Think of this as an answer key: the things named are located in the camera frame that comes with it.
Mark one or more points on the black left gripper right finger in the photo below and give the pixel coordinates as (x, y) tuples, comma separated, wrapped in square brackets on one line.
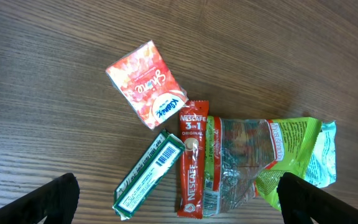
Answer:
[(302, 202)]

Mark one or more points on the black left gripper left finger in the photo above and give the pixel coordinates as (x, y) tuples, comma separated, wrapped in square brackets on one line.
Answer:
[(54, 202)]

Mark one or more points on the teal tissue pack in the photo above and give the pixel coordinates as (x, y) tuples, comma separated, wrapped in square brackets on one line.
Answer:
[(321, 170)]

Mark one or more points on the green snack bag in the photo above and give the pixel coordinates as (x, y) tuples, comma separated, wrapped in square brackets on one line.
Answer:
[(247, 158)]

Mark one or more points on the green gum pack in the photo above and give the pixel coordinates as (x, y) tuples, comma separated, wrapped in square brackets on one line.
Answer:
[(137, 185)]

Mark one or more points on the red coffee stick sachet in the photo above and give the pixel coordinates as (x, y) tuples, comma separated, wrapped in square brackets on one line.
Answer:
[(193, 121)]

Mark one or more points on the red tissue pack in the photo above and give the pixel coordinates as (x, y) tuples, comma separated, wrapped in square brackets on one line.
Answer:
[(146, 82)]

